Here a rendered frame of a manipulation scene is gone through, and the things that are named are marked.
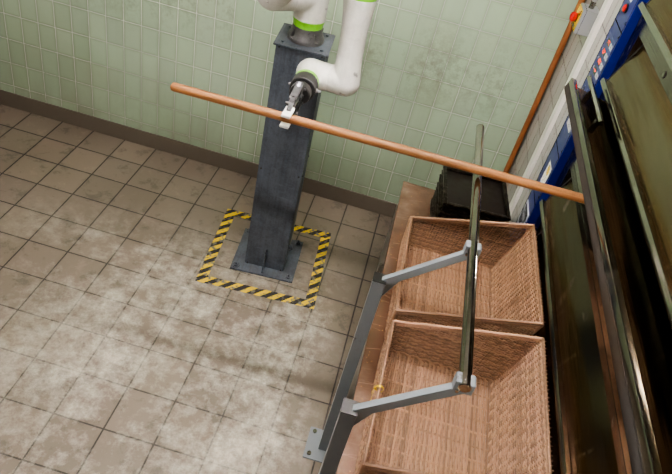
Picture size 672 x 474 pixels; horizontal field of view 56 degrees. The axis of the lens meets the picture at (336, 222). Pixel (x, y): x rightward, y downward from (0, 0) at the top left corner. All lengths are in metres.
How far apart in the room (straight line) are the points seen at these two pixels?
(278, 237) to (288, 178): 0.36
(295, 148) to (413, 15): 0.91
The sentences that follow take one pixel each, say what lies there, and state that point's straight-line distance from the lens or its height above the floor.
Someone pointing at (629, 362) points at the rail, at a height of 1.44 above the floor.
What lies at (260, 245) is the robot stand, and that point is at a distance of 3.15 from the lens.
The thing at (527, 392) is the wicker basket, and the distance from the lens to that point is 2.08.
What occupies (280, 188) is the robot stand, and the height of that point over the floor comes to 0.51.
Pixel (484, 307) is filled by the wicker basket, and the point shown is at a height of 0.59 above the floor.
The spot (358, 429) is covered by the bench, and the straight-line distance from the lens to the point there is 2.04.
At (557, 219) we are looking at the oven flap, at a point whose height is 0.99.
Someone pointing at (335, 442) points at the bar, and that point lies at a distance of 1.71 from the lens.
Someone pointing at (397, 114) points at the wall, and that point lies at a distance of 3.43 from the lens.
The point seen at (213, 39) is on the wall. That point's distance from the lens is 3.52.
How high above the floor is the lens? 2.25
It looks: 38 degrees down
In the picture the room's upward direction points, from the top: 14 degrees clockwise
